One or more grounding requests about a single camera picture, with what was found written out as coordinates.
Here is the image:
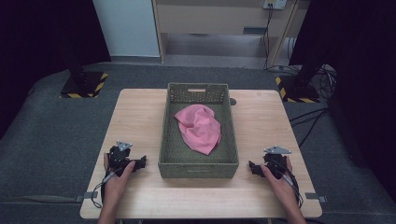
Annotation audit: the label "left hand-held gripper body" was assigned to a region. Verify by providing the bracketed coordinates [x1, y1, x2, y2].
[106, 139, 134, 178]

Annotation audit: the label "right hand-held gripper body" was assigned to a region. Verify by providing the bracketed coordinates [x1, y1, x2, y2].
[262, 145, 293, 180]

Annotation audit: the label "green woven basket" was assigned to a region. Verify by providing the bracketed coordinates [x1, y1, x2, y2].
[157, 81, 240, 180]

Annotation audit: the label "pink cloth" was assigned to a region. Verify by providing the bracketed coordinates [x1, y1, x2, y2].
[174, 104, 223, 156]

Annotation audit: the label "person's right hand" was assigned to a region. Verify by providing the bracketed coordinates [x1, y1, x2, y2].
[260, 156, 297, 204]

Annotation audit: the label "person's left hand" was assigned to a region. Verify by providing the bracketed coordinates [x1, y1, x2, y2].
[102, 152, 137, 204]

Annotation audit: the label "black striped stand base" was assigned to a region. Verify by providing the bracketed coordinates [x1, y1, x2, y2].
[59, 70, 109, 100]
[275, 74, 321, 105]

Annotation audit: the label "dark curtain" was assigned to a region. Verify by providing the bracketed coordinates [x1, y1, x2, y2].
[0, 0, 112, 139]
[289, 0, 396, 202]

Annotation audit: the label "white panel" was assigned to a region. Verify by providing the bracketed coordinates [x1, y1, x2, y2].
[92, 0, 162, 58]

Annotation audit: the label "white power strip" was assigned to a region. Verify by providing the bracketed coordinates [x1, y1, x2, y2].
[262, 0, 289, 10]

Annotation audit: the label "left hand-held gripper cable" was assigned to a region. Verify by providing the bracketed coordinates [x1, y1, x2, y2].
[91, 167, 124, 209]

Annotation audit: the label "hand-held gripper cable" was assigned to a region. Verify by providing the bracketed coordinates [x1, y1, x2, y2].
[91, 167, 124, 209]
[273, 159, 304, 209]

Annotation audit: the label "right hand-held gripper cable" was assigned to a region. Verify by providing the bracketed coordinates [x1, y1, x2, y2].
[273, 159, 304, 209]

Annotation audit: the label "grey table bracket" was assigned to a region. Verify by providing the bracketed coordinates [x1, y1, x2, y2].
[304, 191, 328, 204]
[74, 190, 99, 203]

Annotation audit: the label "black floor cables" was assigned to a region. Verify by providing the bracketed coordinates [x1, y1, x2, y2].
[289, 106, 330, 147]

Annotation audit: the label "grey strap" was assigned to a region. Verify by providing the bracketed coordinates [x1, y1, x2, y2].
[0, 194, 78, 204]

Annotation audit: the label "tangle of black cables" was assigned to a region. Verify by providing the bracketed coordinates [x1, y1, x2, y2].
[264, 63, 338, 101]

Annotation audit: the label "black power strip cable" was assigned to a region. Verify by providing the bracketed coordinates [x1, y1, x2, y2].
[262, 4, 276, 70]

